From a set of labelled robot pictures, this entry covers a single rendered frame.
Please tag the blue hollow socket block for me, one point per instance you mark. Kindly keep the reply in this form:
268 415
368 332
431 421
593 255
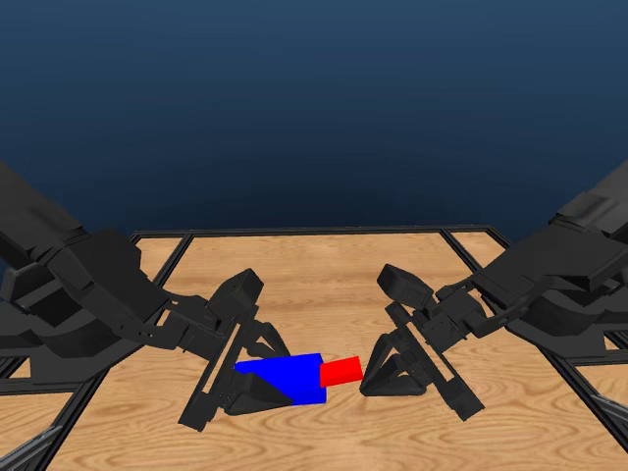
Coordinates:
294 375

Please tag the thin red peg bar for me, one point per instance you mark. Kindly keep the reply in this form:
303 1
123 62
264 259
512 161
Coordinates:
341 370

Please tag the black table frame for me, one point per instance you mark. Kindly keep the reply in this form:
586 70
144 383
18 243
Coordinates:
314 230

